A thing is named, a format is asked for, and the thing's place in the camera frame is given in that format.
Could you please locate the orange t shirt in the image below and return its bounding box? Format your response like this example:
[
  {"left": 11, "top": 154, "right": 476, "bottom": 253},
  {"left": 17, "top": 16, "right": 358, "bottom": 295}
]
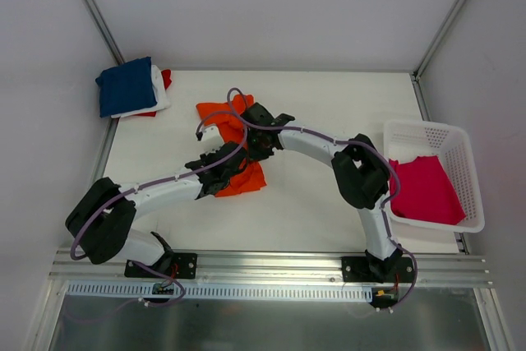
[{"left": 195, "top": 94, "right": 267, "bottom": 198}]

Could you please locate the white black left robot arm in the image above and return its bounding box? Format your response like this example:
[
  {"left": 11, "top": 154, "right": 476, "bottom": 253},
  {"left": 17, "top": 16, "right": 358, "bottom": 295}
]
[{"left": 65, "top": 142, "right": 248, "bottom": 277}]

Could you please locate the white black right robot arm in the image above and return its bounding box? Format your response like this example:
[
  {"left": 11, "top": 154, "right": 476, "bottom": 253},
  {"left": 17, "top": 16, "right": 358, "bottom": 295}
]
[{"left": 241, "top": 103, "right": 403, "bottom": 283}]

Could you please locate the folded white t shirt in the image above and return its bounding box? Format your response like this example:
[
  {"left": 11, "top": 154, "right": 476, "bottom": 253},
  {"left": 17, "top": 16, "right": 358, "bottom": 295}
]
[{"left": 111, "top": 65, "right": 172, "bottom": 118}]

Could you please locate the folded red t shirt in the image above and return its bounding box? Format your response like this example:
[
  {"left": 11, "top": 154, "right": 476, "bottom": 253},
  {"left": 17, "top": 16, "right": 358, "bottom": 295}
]
[{"left": 139, "top": 69, "right": 172, "bottom": 117}]

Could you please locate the folded blue t shirt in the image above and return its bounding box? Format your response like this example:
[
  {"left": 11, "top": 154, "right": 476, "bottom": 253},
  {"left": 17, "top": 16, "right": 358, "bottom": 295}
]
[{"left": 95, "top": 57, "right": 157, "bottom": 118}]

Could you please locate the white plastic basket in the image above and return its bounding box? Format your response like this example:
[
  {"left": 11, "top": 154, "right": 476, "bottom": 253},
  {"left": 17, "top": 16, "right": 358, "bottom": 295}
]
[{"left": 384, "top": 120, "right": 485, "bottom": 233}]

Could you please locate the magenta t shirt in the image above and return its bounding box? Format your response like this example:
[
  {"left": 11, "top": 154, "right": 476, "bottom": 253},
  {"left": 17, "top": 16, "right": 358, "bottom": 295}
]
[{"left": 389, "top": 156, "right": 466, "bottom": 225}]

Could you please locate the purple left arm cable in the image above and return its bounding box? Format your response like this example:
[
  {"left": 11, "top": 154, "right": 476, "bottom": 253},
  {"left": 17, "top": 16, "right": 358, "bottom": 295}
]
[{"left": 69, "top": 112, "right": 250, "bottom": 309}]

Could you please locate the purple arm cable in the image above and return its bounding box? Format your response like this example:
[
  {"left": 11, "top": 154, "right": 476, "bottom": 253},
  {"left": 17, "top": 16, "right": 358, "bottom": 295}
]
[
  {"left": 226, "top": 87, "right": 419, "bottom": 315},
  {"left": 69, "top": 112, "right": 250, "bottom": 309}
]

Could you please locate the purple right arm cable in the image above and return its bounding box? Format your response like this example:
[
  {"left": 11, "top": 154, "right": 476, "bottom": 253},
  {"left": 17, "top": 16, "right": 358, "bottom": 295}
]
[{"left": 226, "top": 87, "right": 419, "bottom": 315}]

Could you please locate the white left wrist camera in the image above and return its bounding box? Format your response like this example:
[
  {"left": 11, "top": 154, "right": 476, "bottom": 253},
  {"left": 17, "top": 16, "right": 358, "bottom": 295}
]
[{"left": 198, "top": 124, "right": 224, "bottom": 153}]

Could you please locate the aluminium mounting rail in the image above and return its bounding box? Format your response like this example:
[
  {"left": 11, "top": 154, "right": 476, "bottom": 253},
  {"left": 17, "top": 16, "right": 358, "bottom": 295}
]
[{"left": 49, "top": 248, "right": 494, "bottom": 289}]

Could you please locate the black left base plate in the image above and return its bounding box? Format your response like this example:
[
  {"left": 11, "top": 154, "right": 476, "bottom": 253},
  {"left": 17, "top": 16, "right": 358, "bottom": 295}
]
[{"left": 124, "top": 251, "right": 198, "bottom": 279}]

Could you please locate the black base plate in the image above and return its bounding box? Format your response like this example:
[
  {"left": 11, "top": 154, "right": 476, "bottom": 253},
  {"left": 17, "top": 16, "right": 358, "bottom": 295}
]
[
  {"left": 124, "top": 251, "right": 198, "bottom": 279},
  {"left": 340, "top": 255, "right": 416, "bottom": 284}
]

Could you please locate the white slotted cable duct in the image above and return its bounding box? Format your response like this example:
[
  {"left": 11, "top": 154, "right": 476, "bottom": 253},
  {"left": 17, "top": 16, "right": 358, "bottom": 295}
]
[{"left": 67, "top": 280, "right": 373, "bottom": 303}]

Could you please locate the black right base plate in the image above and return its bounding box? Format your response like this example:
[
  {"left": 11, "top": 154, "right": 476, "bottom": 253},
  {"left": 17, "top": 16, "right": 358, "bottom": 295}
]
[{"left": 340, "top": 255, "right": 416, "bottom": 284}]

